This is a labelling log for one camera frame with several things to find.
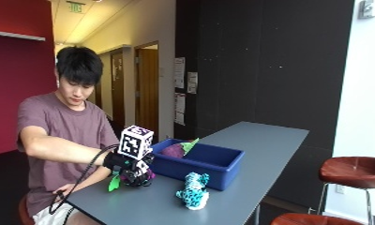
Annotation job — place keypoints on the white marker cube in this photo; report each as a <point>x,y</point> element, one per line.
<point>136,143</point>

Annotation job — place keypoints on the teal spotted leopard soft toy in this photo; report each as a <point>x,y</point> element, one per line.
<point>193,193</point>

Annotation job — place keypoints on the blue plastic bin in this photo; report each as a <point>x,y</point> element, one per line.
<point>196,170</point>

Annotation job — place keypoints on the the person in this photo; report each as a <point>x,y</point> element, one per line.
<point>64,125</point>

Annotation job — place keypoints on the white paper notice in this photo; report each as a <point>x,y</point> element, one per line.
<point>180,109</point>
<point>193,82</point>
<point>180,72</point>

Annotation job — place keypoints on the wooden door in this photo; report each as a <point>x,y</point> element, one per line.
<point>118,90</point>
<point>148,93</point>

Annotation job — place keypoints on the brown leather bar stool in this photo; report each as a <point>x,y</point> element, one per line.
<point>313,220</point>
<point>25,212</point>
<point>354,171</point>

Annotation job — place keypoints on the metal table leg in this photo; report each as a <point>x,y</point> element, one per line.
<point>257,216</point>

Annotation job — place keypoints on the green exit sign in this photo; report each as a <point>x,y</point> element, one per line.
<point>76,7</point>

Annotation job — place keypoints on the white wall outlet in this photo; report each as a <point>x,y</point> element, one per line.
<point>341,189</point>

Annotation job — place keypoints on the grey wall shelf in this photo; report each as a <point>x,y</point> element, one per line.
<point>17,35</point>

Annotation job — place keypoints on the grey wall device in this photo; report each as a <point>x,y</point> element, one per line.
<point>366,9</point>

